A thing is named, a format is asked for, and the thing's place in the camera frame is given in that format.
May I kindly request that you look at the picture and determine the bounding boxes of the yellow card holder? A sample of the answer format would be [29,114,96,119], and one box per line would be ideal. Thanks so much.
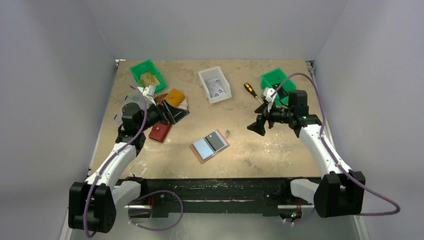
[164,88,186,107]

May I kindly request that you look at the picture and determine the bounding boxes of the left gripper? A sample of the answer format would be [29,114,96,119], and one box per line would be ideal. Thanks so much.
[137,98,189,133]

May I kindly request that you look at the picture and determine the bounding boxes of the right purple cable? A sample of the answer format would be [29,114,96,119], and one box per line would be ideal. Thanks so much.
[269,72,402,227]

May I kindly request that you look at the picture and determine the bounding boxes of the yellow black screwdriver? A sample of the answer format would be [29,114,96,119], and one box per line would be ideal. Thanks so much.
[244,82,263,104]

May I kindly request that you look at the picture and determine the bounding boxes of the black credit card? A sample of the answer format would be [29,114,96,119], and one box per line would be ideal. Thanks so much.
[204,131,227,152]

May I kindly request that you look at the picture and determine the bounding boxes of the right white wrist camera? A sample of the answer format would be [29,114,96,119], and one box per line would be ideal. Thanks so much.
[261,87,277,112]

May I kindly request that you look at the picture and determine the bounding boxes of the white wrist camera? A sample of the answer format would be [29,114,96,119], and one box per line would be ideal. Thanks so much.
[135,85,157,106]
[261,87,277,112]

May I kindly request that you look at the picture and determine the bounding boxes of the green bin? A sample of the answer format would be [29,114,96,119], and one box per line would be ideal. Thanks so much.
[260,68,297,107]
[130,59,167,93]

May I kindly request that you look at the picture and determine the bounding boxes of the brown card holder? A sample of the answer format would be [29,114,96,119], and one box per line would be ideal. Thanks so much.
[154,93,168,105]

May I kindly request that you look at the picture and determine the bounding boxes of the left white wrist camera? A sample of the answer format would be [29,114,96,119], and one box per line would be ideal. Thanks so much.
[135,85,157,106]

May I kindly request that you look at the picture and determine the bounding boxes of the white bin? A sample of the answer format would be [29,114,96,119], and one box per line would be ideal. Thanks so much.
[198,66,232,105]

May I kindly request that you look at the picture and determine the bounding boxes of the beige card holder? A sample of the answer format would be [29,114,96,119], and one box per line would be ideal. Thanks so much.
[178,98,189,111]

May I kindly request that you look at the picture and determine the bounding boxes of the cards in white bin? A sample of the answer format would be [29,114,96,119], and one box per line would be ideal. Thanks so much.
[205,78,226,99]

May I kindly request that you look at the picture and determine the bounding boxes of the left green bin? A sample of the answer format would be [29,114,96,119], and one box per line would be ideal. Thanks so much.
[130,59,167,93]

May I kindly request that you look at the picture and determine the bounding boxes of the cards in green bin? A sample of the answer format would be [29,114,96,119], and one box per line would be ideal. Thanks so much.
[139,71,161,87]

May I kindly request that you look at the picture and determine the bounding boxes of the black item in bin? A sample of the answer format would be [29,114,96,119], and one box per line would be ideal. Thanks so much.
[272,84,289,100]

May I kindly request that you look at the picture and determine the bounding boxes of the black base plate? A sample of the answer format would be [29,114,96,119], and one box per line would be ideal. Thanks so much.
[126,177,314,218]

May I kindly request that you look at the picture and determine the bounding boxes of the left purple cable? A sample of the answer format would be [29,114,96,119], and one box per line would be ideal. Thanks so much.
[82,85,185,239]

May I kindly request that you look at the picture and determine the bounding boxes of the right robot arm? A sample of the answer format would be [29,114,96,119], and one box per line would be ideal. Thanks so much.
[247,87,366,218]

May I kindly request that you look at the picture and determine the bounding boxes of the clear compartment organizer box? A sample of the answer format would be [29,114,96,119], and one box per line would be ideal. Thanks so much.
[113,91,145,126]

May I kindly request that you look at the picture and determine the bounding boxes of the purple cable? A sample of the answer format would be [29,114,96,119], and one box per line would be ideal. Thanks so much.
[269,72,402,227]
[82,85,185,239]

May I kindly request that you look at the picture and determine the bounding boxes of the red card holder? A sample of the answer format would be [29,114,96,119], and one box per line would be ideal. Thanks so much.
[148,122,172,143]

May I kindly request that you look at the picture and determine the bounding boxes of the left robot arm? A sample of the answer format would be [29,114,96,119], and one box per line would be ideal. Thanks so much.
[68,101,190,238]

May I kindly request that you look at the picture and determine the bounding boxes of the blue card sleeves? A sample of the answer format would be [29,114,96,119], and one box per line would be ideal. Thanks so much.
[192,129,229,161]

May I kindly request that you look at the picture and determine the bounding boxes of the pink card holder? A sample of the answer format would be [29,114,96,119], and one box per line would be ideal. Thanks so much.
[189,129,233,165]

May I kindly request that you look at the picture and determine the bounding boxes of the right green bin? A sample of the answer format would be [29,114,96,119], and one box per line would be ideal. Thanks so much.
[260,68,297,107]

